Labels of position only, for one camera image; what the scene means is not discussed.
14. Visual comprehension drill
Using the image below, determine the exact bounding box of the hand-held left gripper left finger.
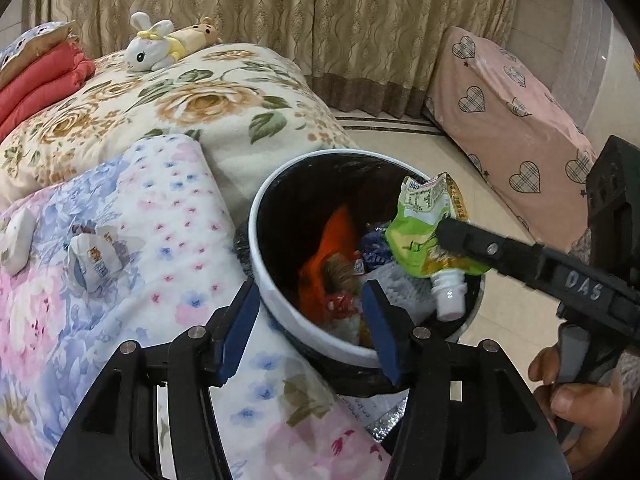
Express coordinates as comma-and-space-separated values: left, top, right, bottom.
45, 280, 261, 480

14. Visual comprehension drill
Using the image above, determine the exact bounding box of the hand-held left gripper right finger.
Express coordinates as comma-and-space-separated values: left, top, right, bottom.
361, 280, 574, 480

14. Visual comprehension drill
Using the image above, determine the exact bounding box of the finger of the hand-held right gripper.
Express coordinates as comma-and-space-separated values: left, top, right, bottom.
434, 217, 540, 282

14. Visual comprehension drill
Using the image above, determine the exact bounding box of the red snack bag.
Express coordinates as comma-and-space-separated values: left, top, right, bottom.
322, 292, 364, 346

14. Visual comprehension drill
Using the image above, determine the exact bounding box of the green spouted pouch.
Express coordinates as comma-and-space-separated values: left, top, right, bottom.
384, 172, 487, 322

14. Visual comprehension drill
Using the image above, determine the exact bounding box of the white bin with black liner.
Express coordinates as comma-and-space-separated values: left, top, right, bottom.
248, 148, 489, 397

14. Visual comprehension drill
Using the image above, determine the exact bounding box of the person's right hand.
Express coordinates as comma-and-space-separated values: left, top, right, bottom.
528, 345, 627, 457

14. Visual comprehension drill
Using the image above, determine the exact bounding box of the printed white paper mat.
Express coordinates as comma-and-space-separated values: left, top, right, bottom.
340, 392, 409, 417

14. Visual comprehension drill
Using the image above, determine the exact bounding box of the blue candy wrapper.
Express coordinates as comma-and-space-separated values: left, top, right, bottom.
356, 220, 396, 277

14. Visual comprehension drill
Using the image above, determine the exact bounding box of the silver foil mat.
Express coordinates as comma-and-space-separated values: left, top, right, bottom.
367, 410, 402, 442

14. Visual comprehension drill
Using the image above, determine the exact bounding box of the orange plastic wrapper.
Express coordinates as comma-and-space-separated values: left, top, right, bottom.
297, 204, 362, 322

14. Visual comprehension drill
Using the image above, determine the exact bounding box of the pink heart-print covered mattress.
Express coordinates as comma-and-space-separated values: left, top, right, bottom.
424, 25, 601, 257

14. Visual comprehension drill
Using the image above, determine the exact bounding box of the white blue-print packet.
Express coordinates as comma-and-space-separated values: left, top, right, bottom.
67, 225, 127, 294

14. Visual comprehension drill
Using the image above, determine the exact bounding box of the blue pink floral blanket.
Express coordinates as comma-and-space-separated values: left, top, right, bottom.
0, 132, 392, 480

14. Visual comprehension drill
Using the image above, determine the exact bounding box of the cream floral blanket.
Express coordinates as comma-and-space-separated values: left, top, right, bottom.
0, 42, 359, 211

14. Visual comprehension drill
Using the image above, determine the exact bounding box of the plain white packet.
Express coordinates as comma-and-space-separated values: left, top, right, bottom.
0, 207, 38, 276

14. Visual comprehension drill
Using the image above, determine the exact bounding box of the white bunny plush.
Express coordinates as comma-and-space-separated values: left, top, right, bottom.
124, 11, 187, 72

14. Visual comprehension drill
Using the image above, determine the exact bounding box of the beige patterned curtain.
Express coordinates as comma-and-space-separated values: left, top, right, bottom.
30, 0, 522, 122

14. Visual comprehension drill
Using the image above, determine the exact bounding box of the yellow bear plush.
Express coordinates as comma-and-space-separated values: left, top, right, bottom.
170, 17, 224, 54

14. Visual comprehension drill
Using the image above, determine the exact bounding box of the red folded quilt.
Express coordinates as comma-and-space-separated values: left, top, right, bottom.
0, 42, 97, 134

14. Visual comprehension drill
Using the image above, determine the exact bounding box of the blue dotted folded quilt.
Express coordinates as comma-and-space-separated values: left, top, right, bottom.
0, 20, 79, 87

